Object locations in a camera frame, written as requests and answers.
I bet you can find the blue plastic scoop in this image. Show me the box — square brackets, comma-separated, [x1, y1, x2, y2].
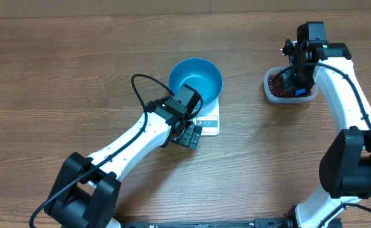
[294, 88, 308, 98]

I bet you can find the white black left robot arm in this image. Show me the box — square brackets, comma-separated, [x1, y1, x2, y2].
[29, 84, 203, 228]

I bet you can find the clear plastic container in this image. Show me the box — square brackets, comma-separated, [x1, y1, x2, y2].
[263, 66, 318, 105]

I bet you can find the teal plastic bowl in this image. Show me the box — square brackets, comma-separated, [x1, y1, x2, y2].
[168, 58, 223, 108]

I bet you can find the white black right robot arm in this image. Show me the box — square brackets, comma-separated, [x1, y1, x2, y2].
[277, 22, 371, 227]

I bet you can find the white digital kitchen scale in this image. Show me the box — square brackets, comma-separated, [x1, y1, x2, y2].
[190, 98, 220, 136]

